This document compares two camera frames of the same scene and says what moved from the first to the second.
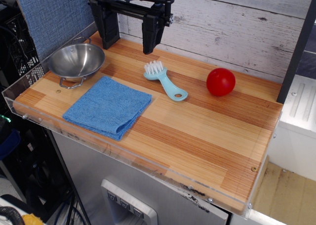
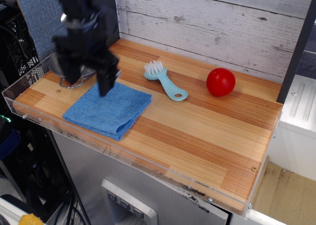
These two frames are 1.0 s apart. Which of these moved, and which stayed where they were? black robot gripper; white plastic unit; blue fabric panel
Moved: black robot gripper
Stayed: blue fabric panel; white plastic unit
